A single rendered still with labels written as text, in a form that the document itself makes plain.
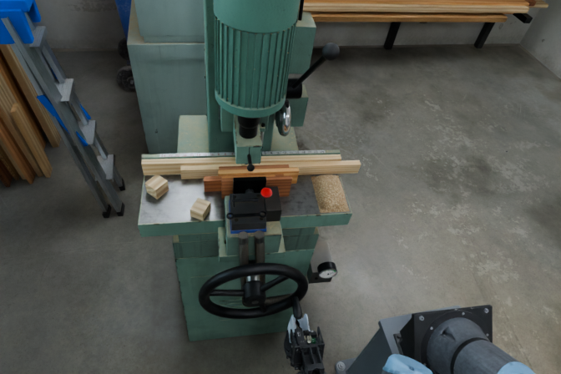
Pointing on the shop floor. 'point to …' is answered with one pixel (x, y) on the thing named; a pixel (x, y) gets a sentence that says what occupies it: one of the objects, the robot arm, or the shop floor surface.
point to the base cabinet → (199, 273)
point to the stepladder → (56, 89)
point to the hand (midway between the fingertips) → (295, 320)
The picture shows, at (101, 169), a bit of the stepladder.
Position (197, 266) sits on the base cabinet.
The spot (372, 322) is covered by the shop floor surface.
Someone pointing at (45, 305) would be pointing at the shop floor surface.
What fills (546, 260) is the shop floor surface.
